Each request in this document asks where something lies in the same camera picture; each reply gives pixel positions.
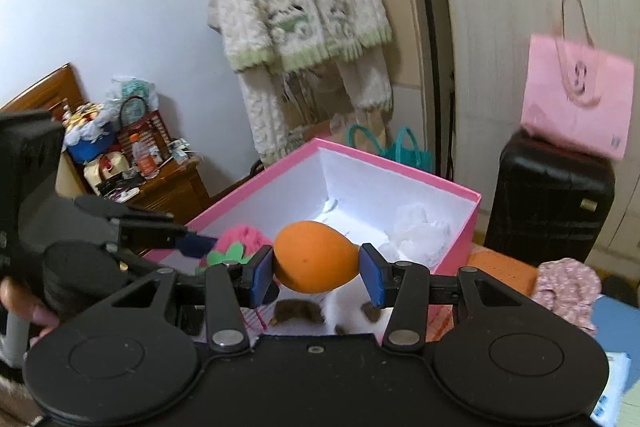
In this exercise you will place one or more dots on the orange soft ball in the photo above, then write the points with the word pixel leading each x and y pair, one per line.
pixel 315 257

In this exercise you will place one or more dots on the wooden nightstand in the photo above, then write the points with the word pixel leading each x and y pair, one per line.
pixel 170 194

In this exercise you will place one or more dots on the blue tissue pack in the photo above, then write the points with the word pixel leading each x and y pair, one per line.
pixel 612 387

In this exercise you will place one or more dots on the patchwork tablecloth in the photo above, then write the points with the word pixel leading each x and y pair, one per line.
pixel 505 274

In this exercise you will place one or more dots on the woven basket bag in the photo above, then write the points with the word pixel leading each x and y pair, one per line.
pixel 142 127

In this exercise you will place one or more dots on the teal gift bag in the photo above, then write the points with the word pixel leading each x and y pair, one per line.
pixel 410 152

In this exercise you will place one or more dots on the cream wardrobe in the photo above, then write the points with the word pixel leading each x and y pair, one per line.
pixel 500 7

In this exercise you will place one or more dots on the orange drink bottle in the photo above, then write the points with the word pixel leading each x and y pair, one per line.
pixel 146 162

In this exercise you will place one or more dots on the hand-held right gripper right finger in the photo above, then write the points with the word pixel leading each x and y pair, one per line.
pixel 372 279

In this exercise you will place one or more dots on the pink strawberry plush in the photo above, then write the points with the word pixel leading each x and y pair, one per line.
pixel 235 244

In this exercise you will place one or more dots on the white plush toy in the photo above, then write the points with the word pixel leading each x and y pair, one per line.
pixel 340 307

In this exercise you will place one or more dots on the pink cardboard box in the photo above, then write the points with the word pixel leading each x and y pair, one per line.
pixel 435 187

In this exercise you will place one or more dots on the fluffy white pajama pants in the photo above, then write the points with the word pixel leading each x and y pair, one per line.
pixel 270 122

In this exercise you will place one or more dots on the flower bouquet in blue pot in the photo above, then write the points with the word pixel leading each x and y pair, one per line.
pixel 90 132

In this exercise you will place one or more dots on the black suitcase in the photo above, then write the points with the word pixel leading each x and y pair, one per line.
pixel 547 202

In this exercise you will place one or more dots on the white plastic wrap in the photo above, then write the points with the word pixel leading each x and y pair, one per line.
pixel 422 232

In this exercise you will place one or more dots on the pink tote bag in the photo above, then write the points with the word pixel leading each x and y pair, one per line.
pixel 575 102

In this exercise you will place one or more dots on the person's left hand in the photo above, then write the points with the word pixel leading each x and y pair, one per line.
pixel 20 302

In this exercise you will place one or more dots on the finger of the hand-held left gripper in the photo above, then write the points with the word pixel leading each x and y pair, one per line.
pixel 200 247
pixel 130 209

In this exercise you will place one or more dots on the brown paper bag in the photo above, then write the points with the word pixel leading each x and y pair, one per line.
pixel 320 129

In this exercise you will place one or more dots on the pink floral scrunchie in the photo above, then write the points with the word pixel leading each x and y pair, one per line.
pixel 567 289

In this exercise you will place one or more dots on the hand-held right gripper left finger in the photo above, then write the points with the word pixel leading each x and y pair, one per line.
pixel 261 279

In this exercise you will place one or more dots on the wooden headboard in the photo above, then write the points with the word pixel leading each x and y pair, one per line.
pixel 45 92

